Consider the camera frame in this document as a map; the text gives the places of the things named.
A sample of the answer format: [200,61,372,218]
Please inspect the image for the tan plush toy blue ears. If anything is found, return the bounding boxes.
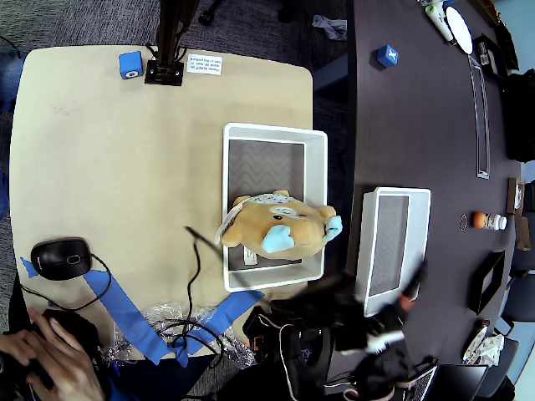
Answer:
[214,190,343,266]

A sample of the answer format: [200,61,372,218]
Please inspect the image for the black leader arm controller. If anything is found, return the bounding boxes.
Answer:
[0,308,101,393]

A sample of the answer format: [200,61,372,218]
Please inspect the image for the small white plastic bin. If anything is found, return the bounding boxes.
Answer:
[361,186,431,317]

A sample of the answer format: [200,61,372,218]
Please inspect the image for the large white plastic bin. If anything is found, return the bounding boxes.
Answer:
[222,122,329,292]

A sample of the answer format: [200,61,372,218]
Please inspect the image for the person's hand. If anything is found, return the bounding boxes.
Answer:
[0,308,105,401]

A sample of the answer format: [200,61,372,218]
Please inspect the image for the dark laptop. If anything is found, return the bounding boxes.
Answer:
[407,362,490,401]

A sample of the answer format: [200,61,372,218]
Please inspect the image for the crumpled white paper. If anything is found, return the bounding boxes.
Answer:
[476,332,507,365]

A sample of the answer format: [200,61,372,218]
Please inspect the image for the white pill bottle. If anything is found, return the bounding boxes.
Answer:
[484,212,508,231]

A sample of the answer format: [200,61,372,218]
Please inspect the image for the blue office chair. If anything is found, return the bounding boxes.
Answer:
[507,246,535,277]
[501,278,535,323]

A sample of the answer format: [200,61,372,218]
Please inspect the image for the brown cardboard piece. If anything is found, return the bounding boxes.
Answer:
[512,214,532,251]

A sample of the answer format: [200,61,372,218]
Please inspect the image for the small brown box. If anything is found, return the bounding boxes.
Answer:
[506,176,526,216]

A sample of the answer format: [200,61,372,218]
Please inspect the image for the wide blue tape strip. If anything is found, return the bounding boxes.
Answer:
[171,290,267,369]

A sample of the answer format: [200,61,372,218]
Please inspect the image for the blue cube white X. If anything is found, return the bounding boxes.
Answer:
[375,44,400,68]

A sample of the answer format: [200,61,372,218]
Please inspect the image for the black open tray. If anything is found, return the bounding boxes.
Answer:
[473,33,505,79]

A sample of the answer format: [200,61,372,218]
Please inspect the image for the navy blue clothing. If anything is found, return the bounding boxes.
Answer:
[99,354,214,401]

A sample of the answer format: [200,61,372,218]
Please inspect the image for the black flat case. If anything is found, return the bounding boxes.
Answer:
[494,23,521,73]

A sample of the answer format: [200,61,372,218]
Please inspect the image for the long blue tape strip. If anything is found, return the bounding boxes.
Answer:
[82,269,179,367]

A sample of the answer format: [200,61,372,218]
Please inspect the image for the white round plate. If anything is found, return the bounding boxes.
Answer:
[444,5,475,54]

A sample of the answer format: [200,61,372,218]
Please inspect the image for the white bottle green cap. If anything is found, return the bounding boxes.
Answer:
[424,3,456,42]

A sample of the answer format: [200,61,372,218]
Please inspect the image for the grey crumpled cloth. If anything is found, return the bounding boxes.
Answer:
[312,14,349,42]

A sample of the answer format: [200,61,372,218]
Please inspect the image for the white printed paper label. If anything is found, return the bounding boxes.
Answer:
[186,53,223,76]

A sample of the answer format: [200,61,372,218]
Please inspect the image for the black computer mouse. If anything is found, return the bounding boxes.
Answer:
[30,236,94,282]

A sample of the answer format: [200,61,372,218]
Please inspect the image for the blue cube white O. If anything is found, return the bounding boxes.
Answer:
[118,50,145,80]

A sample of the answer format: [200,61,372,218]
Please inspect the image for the small blue tape piece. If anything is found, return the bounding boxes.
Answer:
[19,256,42,280]

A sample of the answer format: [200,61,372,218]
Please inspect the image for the blue fabric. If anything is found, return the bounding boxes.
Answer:
[0,49,24,114]

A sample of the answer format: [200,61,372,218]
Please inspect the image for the black webcam cable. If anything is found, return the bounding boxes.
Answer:
[156,225,273,368]

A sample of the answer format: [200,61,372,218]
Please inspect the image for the black mouse cable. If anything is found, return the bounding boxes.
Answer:
[20,252,113,312]

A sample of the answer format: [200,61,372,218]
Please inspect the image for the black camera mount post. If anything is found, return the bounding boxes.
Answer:
[144,0,198,87]

